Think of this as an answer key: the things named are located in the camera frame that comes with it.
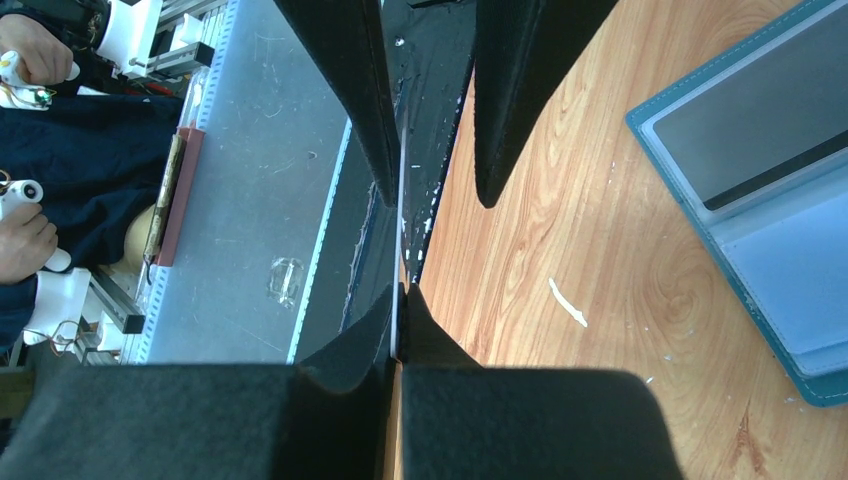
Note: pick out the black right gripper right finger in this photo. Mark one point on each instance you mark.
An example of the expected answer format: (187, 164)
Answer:
(462, 420)

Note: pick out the white silver credit card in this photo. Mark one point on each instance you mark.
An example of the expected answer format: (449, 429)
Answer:
(397, 289)

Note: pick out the operator right hand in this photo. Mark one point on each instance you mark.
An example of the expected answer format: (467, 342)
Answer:
(28, 240)

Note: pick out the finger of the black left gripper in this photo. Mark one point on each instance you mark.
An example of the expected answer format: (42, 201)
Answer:
(345, 41)
(524, 50)

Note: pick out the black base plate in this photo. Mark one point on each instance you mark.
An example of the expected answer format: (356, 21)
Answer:
(401, 70)

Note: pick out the operator dark blue clothing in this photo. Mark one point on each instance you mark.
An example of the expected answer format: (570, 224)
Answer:
(100, 160)

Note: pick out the operator left hand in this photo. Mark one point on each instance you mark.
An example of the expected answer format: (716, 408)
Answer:
(44, 59)

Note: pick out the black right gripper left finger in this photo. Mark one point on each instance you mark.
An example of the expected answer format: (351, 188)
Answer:
(322, 418)

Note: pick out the teal leather card holder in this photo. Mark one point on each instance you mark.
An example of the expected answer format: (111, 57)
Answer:
(782, 248)

